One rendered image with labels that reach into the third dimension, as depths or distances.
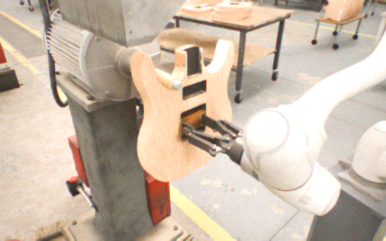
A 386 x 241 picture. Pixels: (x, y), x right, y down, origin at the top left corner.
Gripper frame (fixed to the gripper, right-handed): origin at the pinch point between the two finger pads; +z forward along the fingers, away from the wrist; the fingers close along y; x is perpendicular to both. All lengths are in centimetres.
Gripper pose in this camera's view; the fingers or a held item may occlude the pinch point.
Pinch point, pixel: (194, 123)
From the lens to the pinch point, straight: 83.3
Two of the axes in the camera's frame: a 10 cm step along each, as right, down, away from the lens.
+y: 7.4, -3.1, 5.9
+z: -6.7, -3.7, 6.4
